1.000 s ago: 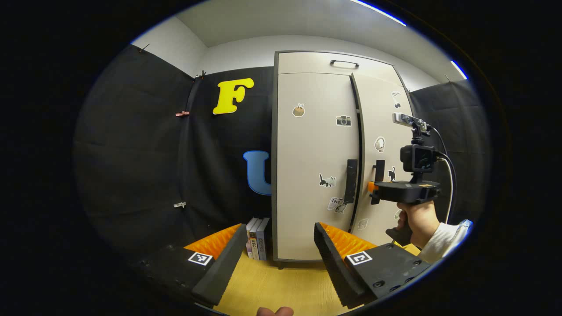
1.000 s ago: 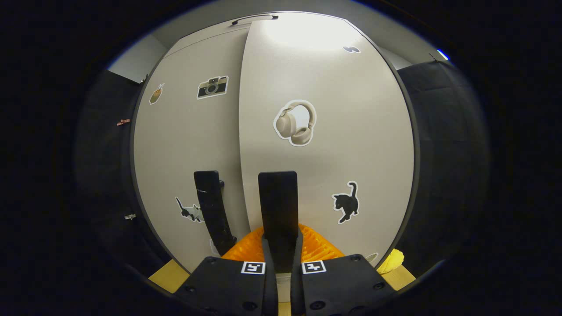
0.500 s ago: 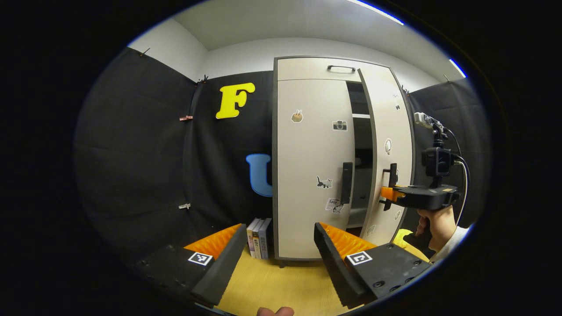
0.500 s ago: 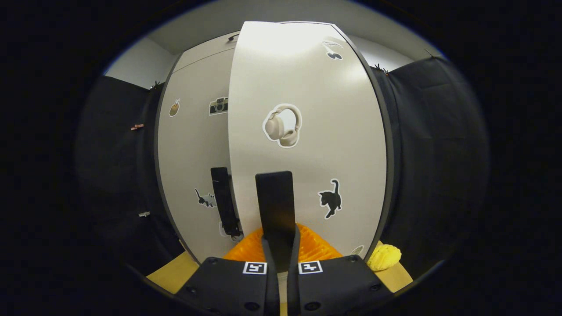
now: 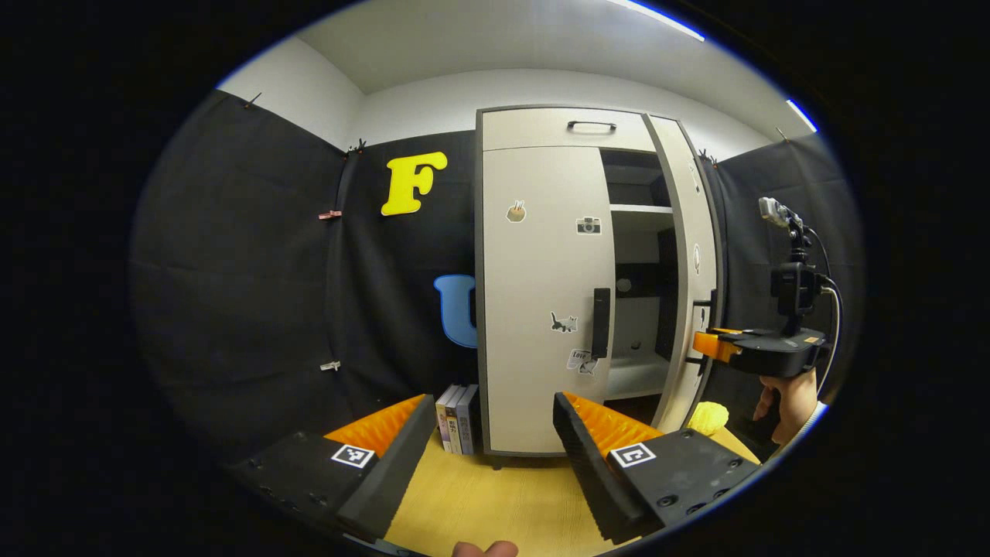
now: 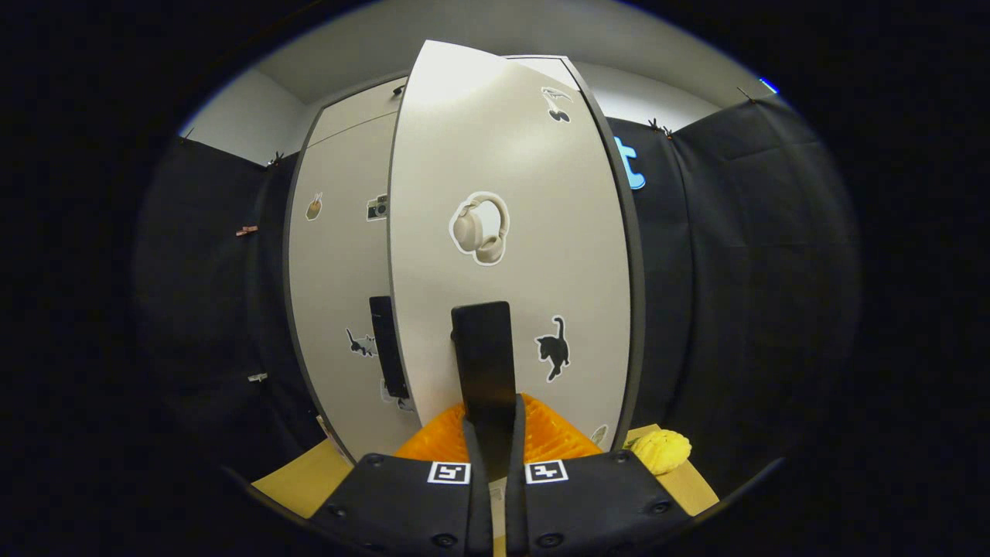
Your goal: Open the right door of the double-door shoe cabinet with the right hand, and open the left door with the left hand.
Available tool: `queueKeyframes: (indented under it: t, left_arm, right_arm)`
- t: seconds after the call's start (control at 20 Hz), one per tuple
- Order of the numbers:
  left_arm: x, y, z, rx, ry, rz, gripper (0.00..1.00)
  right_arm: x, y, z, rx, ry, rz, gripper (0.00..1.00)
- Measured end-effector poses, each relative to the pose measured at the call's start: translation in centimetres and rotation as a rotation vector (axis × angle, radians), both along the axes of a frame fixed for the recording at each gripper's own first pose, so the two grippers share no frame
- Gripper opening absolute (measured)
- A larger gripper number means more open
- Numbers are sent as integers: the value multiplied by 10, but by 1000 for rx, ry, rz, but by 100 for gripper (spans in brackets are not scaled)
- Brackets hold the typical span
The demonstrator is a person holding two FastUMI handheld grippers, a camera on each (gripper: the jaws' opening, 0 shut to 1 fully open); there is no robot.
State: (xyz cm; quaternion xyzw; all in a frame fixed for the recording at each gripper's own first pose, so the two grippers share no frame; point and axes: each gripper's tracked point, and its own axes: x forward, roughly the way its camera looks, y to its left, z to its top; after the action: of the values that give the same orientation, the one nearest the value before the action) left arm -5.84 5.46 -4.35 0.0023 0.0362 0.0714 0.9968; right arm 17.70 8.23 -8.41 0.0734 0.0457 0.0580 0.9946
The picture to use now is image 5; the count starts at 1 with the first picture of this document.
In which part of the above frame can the yellow ribbed object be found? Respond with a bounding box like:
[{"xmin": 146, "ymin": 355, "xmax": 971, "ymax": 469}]
[{"xmin": 688, "ymin": 402, "xmax": 730, "ymax": 435}]

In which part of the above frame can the grey-spined book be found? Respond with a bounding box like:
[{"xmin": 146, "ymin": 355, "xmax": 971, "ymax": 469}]
[{"xmin": 458, "ymin": 384, "xmax": 480, "ymax": 456}]

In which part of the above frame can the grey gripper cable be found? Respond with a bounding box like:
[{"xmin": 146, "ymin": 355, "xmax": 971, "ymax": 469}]
[{"xmin": 818, "ymin": 285, "xmax": 845, "ymax": 391}]

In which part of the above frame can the white cabinet door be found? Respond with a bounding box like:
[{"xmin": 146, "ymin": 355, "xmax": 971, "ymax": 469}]
[
  {"xmin": 642, "ymin": 114, "xmax": 724, "ymax": 434},
  {"xmin": 481, "ymin": 147, "xmax": 617, "ymax": 456}
]

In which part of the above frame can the black backdrop cloth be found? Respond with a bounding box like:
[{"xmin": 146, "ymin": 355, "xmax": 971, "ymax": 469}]
[{"xmin": 130, "ymin": 89, "xmax": 863, "ymax": 465}]

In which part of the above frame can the dark-spined book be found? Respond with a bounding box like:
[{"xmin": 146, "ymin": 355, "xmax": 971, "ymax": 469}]
[{"xmin": 446, "ymin": 385, "xmax": 466, "ymax": 456}]

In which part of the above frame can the white double-door shoe cabinet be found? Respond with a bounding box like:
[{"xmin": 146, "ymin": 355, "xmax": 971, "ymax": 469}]
[{"xmin": 474, "ymin": 104, "xmax": 725, "ymax": 469}]

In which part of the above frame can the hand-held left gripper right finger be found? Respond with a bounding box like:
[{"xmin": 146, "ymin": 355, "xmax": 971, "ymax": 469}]
[{"xmin": 551, "ymin": 390, "xmax": 765, "ymax": 547}]

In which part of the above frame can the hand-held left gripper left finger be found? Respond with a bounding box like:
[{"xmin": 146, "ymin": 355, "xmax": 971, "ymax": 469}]
[{"xmin": 227, "ymin": 393, "xmax": 438, "ymax": 544}]

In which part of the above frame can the black door handle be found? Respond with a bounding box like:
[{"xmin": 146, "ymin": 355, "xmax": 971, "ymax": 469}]
[
  {"xmin": 686, "ymin": 290, "xmax": 720, "ymax": 366},
  {"xmin": 592, "ymin": 288, "xmax": 612, "ymax": 359}
]

